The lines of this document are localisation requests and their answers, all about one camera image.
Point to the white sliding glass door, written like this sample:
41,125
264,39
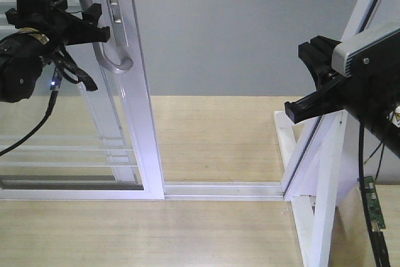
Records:
133,92

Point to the light wooden base board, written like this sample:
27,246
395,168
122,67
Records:
201,138

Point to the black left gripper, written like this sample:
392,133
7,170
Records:
46,22

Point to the white triangular support bracket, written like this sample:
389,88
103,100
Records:
312,164

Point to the white door frame post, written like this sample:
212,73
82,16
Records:
360,74

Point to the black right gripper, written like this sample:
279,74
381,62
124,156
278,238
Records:
333,91

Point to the light wooden box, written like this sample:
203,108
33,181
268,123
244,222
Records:
350,245

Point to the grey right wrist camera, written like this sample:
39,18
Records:
369,52

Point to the silver door handle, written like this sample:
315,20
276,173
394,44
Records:
112,31

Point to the green circuit board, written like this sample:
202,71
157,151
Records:
373,205

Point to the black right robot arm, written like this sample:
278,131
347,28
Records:
364,81

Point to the aluminium floor track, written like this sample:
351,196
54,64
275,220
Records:
223,191

